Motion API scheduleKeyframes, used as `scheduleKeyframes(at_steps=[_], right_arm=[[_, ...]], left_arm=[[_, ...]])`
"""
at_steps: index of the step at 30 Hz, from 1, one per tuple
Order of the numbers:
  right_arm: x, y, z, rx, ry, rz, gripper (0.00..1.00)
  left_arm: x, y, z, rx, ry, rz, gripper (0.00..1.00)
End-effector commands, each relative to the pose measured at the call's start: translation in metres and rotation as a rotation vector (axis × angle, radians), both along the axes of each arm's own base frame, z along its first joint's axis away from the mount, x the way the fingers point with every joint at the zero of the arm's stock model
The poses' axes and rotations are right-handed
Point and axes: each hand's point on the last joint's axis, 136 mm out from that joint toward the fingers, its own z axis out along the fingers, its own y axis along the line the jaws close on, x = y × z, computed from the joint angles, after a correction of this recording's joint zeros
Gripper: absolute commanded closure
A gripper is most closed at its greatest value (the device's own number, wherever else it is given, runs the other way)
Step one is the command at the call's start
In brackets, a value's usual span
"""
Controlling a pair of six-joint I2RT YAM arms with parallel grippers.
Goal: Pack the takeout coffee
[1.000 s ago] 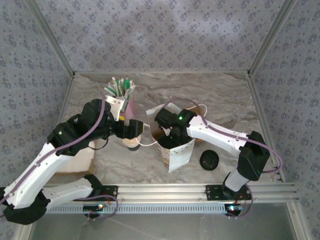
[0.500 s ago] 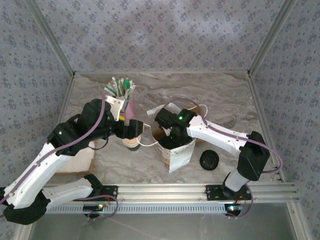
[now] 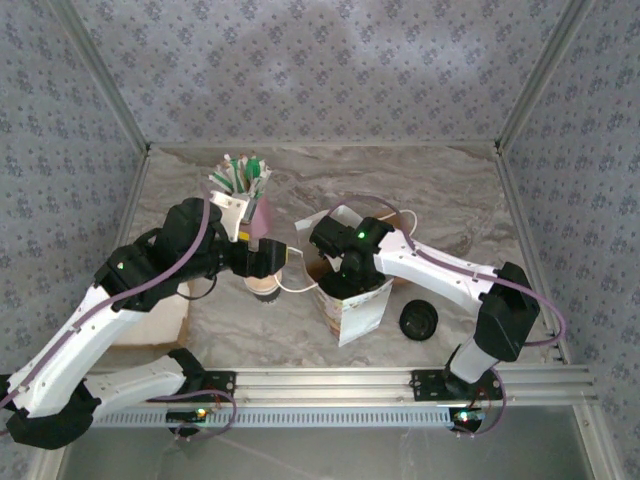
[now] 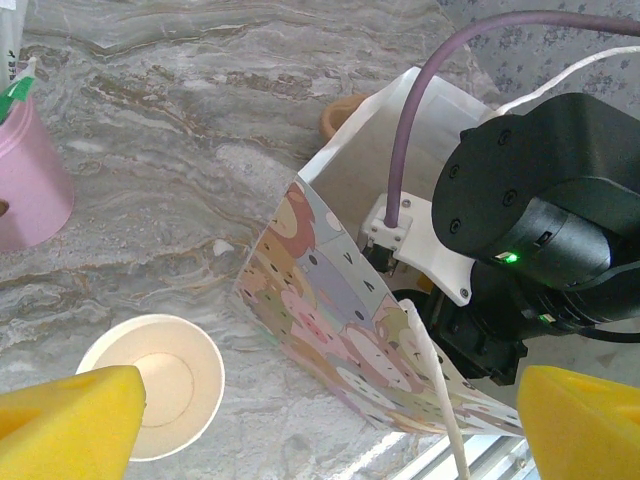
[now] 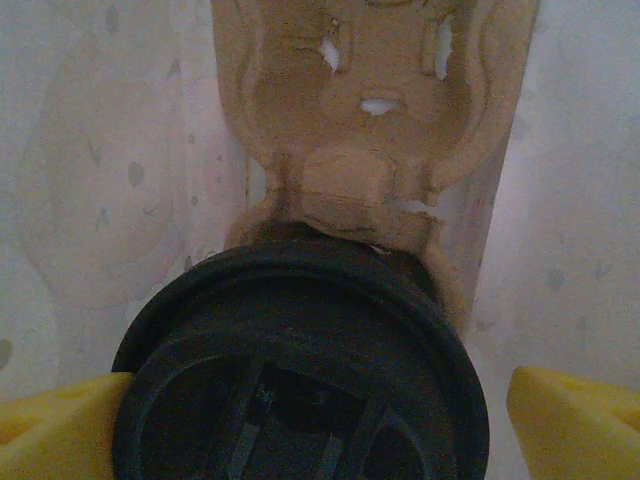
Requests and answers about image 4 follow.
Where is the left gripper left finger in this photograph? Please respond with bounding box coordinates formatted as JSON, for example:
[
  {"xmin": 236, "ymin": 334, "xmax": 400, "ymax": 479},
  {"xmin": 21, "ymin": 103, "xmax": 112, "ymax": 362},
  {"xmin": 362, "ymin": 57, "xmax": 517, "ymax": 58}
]
[{"xmin": 0, "ymin": 364, "xmax": 147, "ymax": 480}]

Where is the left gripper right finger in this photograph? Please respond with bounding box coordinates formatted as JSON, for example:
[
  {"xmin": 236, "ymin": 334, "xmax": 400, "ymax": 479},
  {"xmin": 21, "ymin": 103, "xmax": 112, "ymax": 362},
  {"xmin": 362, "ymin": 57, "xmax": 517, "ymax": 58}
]
[{"xmin": 516, "ymin": 364, "xmax": 640, "ymax": 480}]

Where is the white printed paper bag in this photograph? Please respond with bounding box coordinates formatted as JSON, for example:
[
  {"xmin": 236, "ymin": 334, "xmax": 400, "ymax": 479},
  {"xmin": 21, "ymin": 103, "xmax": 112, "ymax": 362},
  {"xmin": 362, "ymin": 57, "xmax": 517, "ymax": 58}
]
[{"xmin": 232, "ymin": 44, "xmax": 640, "ymax": 480}]

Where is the paper coffee cup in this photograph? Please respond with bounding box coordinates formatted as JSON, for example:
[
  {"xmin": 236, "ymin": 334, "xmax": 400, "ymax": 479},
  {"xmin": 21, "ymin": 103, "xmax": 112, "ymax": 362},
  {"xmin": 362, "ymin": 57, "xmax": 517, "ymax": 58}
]
[{"xmin": 74, "ymin": 313, "xmax": 226, "ymax": 462}]

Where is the pink holder cup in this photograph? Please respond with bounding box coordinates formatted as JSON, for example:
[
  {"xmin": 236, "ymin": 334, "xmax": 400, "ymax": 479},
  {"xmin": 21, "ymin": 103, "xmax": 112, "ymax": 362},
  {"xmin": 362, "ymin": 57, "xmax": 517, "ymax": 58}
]
[{"xmin": 0, "ymin": 94, "xmax": 76, "ymax": 254}]

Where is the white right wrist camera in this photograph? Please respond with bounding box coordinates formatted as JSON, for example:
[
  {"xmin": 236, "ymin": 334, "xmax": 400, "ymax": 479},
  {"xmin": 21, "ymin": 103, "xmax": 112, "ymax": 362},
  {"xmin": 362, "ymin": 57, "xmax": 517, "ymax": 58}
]
[{"xmin": 357, "ymin": 192, "xmax": 474, "ymax": 307}]

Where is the aluminium mounting rail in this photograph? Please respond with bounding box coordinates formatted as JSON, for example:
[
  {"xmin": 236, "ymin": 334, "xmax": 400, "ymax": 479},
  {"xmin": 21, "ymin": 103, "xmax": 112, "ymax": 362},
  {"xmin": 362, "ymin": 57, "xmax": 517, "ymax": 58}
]
[{"xmin": 349, "ymin": 432, "xmax": 539, "ymax": 480}]

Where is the thin black right gripper cable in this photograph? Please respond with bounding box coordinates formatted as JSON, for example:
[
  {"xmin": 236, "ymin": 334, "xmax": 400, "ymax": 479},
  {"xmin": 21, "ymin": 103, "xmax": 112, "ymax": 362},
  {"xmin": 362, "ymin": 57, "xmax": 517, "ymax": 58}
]
[{"xmin": 564, "ymin": 257, "xmax": 640, "ymax": 346}]

